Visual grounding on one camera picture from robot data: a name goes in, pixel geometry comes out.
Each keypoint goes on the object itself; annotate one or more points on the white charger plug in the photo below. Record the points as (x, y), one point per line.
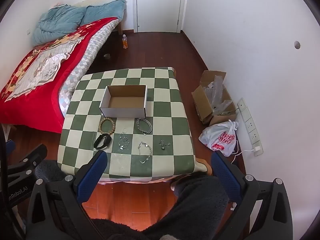
(257, 149)

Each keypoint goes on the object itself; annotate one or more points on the white door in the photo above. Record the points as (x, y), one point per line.
(160, 5)

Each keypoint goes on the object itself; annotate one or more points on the brown cardboard box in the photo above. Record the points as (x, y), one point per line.
(202, 102)

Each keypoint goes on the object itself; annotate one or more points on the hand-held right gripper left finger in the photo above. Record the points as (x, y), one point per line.
(92, 177)

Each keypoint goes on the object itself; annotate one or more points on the pale checked quilt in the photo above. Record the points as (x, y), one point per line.
(82, 65)

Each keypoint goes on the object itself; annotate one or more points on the white power strip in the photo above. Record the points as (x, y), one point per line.
(250, 125)

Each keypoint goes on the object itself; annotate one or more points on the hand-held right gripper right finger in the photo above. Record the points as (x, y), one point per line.
(227, 177)

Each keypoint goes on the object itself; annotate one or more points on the black wristband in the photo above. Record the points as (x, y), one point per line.
(98, 143)

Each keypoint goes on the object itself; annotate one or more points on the blue duvet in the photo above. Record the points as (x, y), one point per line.
(60, 17)

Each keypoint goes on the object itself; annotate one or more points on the white plastic bag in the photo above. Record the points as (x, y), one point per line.
(217, 137)

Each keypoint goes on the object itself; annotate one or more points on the white cardboard box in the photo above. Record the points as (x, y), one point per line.
(117, 102)

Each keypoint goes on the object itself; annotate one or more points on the green checkered tablecloth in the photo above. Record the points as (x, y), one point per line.
(165, 120)

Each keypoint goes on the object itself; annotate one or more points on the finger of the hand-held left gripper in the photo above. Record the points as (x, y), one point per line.
(33, 156)
(10, 147)

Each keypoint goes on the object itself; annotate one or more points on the small silver earrings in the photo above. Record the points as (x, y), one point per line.
(163, 145)

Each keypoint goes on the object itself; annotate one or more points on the bed with red blanket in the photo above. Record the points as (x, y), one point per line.
(27, 92)

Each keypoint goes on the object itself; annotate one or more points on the orange drink bottle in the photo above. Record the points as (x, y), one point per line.
(125, 43)

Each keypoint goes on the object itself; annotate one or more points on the clear bubble wrap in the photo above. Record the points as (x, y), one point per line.
(218, 90)

